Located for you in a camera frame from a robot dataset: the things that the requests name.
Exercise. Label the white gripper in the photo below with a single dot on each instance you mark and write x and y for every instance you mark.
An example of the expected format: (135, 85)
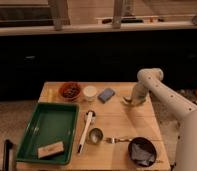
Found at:
(138, 95)

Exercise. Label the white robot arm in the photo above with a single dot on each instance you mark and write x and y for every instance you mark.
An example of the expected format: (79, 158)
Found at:
(185, 111)

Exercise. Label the green plastic tray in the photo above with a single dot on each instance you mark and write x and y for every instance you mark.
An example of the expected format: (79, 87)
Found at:
(49, 123)

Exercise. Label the blue sponge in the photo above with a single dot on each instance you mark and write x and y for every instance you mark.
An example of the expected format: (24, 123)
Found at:
(106, 94)

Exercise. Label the white round container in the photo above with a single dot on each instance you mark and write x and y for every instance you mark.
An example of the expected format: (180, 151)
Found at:
(90, 93)

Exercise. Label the silver fork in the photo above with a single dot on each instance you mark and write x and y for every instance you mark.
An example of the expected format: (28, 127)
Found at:
(113, 140)

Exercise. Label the dark bowl with cloth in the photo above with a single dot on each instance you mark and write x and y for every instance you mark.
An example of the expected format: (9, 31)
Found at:
(142, 152)

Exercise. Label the red bowl with beans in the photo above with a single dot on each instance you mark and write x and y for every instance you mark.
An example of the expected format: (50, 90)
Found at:
(70, 91)

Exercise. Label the wooden block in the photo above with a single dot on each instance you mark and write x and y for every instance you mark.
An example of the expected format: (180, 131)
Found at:
(50, 149)

